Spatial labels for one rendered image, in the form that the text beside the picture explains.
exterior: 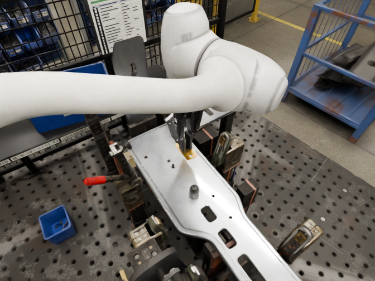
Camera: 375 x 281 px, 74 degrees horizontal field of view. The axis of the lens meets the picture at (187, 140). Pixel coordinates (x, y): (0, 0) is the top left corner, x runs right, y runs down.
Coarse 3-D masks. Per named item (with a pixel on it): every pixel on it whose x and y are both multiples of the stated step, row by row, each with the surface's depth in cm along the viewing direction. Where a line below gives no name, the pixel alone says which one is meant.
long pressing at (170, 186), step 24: (144, 144) 92; (168, 144) 92; (192, 144) 93; (144, 168) 85; (168, 168) 85; (192, 168) 85; (168, 192) 79; (216, 192) 79; (168, 216) 75; (192, 216) 74; (216, 216) 75; (240, 216) 74; (216, 240) 69; (240, 240) 70; (264, 240) 70; (264, 264) 66; (288, 264) 66
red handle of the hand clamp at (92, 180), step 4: (100, 176) 68; (104, 176) 69; (108, 176) 70; (112, 176) 71; (116, 176) 72; (120, 176) 72; (124, 176) 73; (84, 180) 65; (88, 180) 65; (92, 180) 66; (96, 180) 67; (100, 180) 67; (104, 180) 68; (108, 180) 69; (112, 180) 70; (116, 180) 71; (120, 180) 72; (124, 180) 74; (88, 184) 65; (92, 184) 66; (96, 184) 67
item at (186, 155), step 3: (177, 144) 85; (177, 147) 84; (186, 147) 83; (180, 150) 83; (186, 150) 82; (189, 150) 83; (192, 150) 83; (183, 153) 82; (186, 153) 82; (189, 153) 82; (192, 153) 82; (195, 153) 82; (186, 156) 82; (192, 156) 82; (195, 156) 82; (186, 159) 81; (189, 159) 81
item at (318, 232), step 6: (306, 222) 68; (312, 222) 68; (312, 228) 69; (318, 228) 67; (318, 234) 66; (312, 240) 65; (306, 246) 64; (282, 252) 74; (300, 252) 66; (288, 258) 72; (294, 258) 70
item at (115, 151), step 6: (114, 144) 64; (126, 144) 64; (114, 150) 63; (120, 150) 63; (108, 156) 64; (114, 156) 64; (120, 156) 64; (120, 162) 66; (126, 162) 67; (126, 168) 69; (132, 168) 70; (132, 174) 72; (132, 180) 74
